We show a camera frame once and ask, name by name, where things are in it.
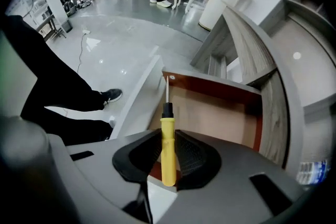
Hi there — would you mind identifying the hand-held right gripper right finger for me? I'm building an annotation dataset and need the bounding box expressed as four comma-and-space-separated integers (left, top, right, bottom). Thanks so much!
175, 129, 222, 191

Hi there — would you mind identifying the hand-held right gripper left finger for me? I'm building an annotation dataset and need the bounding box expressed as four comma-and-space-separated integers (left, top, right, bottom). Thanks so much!
112, 128, 162, 184

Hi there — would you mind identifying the yellow handled screwdriver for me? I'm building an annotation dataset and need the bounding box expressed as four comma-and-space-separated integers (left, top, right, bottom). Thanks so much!
160, 76, 177, 187

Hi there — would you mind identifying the wooden drawer with white front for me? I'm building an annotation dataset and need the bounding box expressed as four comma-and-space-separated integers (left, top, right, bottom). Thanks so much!
109, 46, 265, 195

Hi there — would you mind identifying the person's left leg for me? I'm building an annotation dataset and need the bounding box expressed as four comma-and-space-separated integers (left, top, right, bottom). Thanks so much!
20, 104, 114, 146

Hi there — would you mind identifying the person's leg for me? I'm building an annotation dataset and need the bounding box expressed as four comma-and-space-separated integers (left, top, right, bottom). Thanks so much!
20, 104, 114, 146
4, 15, 106, 111

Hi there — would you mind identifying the person's black right shoe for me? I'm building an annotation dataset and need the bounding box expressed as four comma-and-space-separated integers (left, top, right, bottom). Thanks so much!
100, 88, 123, 106

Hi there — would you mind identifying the grey wooden cabinet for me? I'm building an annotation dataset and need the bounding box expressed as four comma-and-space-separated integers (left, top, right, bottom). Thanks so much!
190, 0, 336, 174

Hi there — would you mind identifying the plastic bottle with blue label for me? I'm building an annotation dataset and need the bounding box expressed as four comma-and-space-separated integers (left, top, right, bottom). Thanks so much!
296, 159, 332, 186

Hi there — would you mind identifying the person's right leg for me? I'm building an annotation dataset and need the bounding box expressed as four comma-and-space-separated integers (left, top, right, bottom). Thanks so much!
4, 15, 106, 111

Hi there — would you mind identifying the black floor box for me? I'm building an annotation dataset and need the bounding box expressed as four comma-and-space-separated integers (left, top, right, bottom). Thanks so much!
60, 19, 74, 34

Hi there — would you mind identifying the thin floor cable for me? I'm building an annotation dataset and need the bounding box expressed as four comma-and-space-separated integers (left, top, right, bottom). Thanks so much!
76, 33, 88, 74

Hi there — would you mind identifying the white cylindrical pedestal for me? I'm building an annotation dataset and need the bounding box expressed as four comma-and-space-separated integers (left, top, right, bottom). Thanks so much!
198, 0, 253, 31

